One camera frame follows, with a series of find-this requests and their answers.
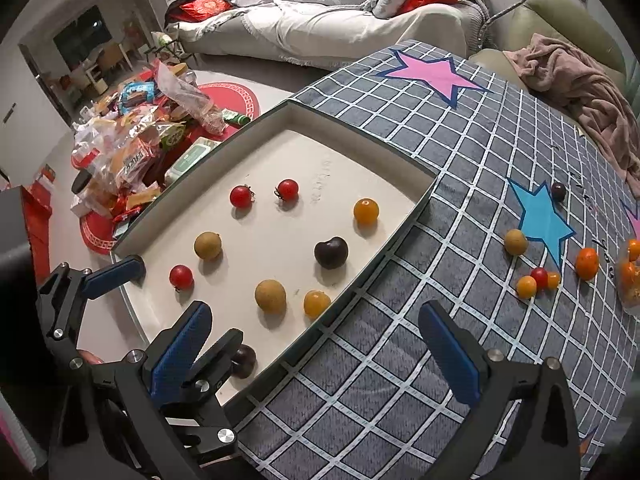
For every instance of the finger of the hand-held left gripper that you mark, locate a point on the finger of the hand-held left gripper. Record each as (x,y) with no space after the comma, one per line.
(215,360)
(115,272)

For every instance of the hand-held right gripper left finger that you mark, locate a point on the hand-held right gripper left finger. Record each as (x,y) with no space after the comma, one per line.
(180,355)

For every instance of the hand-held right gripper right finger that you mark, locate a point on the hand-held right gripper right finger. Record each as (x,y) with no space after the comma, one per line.
(450,355)

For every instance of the dark purple cherry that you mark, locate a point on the dark purple cherry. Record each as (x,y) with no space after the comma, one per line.
(331,252)
(245,362)

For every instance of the red cherry tomato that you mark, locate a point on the red cherry tomato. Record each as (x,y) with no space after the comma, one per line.
(539,275)
(240,196)
(181,277)
(287,188)

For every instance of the brown longan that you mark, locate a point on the brown longan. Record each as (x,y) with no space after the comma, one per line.
(270,296)
(207,245)
(516,241)

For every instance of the yellow cherry tomato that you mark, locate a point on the yellow cherry tomato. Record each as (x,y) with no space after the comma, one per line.
(526,287)
(316,304)

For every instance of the white shallow tray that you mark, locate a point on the white shallow tray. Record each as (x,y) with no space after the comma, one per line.
(300,160)

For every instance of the person's left hand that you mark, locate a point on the person's left hand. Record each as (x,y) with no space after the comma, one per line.
(92,358)

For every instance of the red cloth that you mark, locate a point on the red cloth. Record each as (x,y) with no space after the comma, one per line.
(37,220)

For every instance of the yellow snack packet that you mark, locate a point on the yellow snack packet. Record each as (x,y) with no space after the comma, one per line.
(145,195)

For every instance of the black round container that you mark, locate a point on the black round container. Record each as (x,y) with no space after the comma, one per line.
(80,182)

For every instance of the clear bread bag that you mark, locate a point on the clear bread bag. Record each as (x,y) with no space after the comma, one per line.
(127,160)

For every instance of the small orange cherry tomato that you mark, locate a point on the small orange cherry tomato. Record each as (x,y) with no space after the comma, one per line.
(553,280)

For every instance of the green wet wipes pack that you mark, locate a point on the green wet wipes pack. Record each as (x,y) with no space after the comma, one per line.
(192,157)

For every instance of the green round snack packet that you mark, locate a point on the green round snack packet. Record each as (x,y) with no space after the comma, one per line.
(172,136)

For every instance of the orange kumquat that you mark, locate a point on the orange kumquat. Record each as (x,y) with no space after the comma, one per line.
(587,263)
(634,249)

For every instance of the blue snack packet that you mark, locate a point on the blue snack packet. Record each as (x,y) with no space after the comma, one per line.
(137,92)

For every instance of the grey checked star tablecloth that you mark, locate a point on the grey checked star tablecloth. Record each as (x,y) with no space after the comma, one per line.
(450,170)

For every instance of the crumpled clear plastic bag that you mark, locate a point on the crumpled clear plastic bag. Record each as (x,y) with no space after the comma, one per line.
(185,95)

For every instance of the clear bag of kumquats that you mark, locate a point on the clear bag of kumquats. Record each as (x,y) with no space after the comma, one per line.
(630,285)

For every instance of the green bottle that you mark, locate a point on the green bottle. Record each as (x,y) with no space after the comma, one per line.
(235,117)

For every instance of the dark purple grape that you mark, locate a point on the dark purple grape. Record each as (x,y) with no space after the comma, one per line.
(558,191)

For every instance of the red patterned cushion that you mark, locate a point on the red patterned cushion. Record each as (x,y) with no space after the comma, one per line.
(205,7)

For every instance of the pink blanket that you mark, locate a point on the pink blanket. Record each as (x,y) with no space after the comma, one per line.
(585,80)

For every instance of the white sofa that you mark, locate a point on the white sofa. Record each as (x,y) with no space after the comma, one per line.
(325,30)

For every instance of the green armchair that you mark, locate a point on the green armchair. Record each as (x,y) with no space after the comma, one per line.
(550,15)

